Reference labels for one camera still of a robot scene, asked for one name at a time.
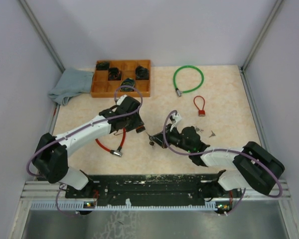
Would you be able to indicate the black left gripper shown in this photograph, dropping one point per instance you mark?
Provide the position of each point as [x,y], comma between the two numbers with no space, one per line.
[137,122]

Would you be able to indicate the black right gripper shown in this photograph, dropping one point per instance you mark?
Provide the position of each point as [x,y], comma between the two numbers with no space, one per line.
[157,138]

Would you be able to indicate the orange black padlock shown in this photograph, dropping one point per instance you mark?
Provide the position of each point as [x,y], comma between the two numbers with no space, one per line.
[140,129]

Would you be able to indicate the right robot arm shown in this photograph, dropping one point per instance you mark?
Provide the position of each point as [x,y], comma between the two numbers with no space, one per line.
[248,166]

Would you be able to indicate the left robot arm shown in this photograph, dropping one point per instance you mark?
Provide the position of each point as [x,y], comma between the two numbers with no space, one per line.
[52,153]

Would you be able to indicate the silver key bunch middle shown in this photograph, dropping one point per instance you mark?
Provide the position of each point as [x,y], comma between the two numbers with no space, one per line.
[199,130]

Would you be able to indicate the black yellow rolled item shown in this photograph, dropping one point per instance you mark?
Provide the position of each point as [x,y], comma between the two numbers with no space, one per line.
[127,85]

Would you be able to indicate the black rolled item right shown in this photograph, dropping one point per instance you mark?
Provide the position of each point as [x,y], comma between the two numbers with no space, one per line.
[142,73]

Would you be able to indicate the wooden compartment tray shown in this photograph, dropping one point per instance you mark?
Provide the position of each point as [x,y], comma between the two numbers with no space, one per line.
[121,76]

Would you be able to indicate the black rolled item far left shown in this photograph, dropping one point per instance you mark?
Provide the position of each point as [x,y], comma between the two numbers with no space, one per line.
[102,66]

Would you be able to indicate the grey blue cloth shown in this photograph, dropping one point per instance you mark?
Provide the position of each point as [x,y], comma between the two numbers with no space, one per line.
[72,83]

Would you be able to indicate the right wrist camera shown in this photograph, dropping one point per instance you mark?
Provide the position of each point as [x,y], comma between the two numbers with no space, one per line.
[175,118]

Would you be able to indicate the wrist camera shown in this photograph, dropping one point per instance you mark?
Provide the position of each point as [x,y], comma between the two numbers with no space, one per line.
[120,100]
[175,118]

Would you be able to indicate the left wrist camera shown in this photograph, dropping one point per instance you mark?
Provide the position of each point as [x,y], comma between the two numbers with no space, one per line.
[120,100]

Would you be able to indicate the red cable lock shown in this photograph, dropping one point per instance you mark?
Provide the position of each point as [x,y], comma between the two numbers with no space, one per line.
[114,147]

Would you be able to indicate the red cable padlock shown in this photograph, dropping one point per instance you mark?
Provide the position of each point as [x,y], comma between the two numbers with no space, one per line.
[200,107]

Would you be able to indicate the green cable lock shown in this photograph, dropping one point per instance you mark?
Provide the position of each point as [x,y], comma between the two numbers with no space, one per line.
[191,84]

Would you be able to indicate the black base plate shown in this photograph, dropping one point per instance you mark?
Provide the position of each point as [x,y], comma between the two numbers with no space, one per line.
[153,190]

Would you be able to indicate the aluminium frame post left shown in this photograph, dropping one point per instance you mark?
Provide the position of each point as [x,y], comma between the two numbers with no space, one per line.
[41,33]

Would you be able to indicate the aluminium frame post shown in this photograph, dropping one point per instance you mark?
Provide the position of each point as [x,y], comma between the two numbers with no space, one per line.
[262,34]
[41,33]

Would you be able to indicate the aluminium frame post right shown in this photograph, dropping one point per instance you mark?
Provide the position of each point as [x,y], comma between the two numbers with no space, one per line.
[262,34]

